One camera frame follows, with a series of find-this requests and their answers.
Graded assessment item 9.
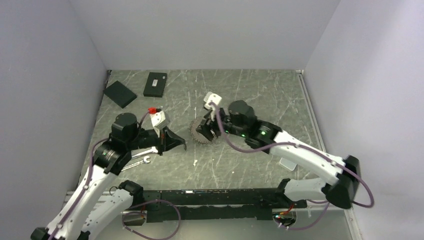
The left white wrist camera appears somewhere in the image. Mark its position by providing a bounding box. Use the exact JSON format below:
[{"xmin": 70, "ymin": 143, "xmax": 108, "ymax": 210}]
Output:
[{"xmin": 148, "ymin": 107, "xmax": 170, "ymax": 137}]

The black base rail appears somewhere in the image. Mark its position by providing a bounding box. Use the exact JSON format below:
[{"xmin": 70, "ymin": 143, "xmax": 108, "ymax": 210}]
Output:
[{"xmin": 124, "ymin": 188, "xmax": 308, "ymax": 223}]

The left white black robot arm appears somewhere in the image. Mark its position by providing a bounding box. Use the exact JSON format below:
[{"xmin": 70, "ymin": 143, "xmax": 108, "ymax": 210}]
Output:
[{"xmin": 30, "ymin": 108, "xmax": 186, "ymax": 240}]

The black flat box with label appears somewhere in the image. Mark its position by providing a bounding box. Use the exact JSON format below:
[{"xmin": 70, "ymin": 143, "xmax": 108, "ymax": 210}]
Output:
[{"xmin": 143, "ymin": 72, "xmax": 168, "ymax": 98}]

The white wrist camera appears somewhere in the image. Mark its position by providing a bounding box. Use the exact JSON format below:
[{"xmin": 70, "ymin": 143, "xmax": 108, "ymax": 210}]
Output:
[
  {"xmin": 203, "ymin": 91, "xmax": 222, "ymax": 110},
  {"xmin": 148, "ymin": 107, "xmax": 170, "ymax": 137}
]

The small chrome combination wrench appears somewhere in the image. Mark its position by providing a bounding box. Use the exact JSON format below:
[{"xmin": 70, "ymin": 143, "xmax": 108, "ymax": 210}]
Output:
[{"xmin": 122, "ymin": 155, "xmax": 151, "ymax": 171}]

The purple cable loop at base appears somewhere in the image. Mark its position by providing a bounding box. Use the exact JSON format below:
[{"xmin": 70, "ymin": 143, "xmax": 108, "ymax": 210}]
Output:
[{"xmin": 121, "ymin": 198, "xmax": 182, "ymax": 240}]

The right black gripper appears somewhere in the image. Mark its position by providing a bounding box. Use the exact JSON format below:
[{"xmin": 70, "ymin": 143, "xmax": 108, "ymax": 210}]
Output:
[{"xmin": 195, "ymin": 106, "xmax": 247, "ymax": 142}]

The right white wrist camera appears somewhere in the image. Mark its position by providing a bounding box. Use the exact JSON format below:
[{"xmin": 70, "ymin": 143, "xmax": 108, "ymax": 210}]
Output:
[{"xmin": 203, "ymin": 91, "xmax": 222, "ymax": 110}]

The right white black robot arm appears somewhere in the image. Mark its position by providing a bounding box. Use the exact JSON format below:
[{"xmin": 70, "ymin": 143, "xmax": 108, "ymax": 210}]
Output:
[{"xmin": 194, "ymin": 100, "xmax": 361, "ymax": 209}]

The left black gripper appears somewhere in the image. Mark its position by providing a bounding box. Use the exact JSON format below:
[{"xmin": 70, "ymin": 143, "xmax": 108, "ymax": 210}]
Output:
[{"xmin": 126, "ymin": 125, "xmax": 185, "ymax": 156}]

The aluminium frame rail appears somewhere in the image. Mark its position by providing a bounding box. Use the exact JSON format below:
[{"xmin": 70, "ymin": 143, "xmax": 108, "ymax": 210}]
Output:
[{"xmin": 295, "ymin": 69, "xmax": 327, "ymax": 153}]

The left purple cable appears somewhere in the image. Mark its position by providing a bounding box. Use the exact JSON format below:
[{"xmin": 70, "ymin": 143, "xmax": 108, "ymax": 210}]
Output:
[{"xmin": 46, "ymin": 137, "xmax": 110, "ymax": 240}]

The large chrome combination wrench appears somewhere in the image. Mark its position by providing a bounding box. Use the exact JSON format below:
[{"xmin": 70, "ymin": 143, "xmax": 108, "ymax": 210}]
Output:
[{"xmin": 131, "ymin": 147, "xmax": 158, "ymax": 159}]

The black perforated box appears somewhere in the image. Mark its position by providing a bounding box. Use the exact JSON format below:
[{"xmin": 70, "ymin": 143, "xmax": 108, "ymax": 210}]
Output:
[{"xmin": 103, "ymin": 81, "xmax": 137, "ymax": 109}]

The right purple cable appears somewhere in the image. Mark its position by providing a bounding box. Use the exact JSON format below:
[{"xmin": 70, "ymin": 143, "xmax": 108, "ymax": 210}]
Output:
[{"xmin": 208, "ymin": 101, "xmax": 375, "ymax": 209}]

